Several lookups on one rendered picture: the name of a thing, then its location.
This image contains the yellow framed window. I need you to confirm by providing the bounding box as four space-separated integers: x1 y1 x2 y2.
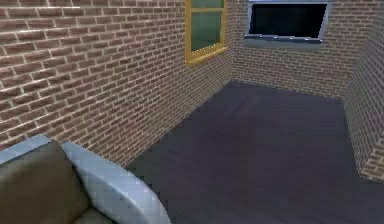
184 0 229 66

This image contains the grey armchair with brown cushions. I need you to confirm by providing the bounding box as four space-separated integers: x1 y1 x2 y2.
0 133 172 224

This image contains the grey framed dark window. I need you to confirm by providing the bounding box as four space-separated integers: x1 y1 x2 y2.
244 0 333 44

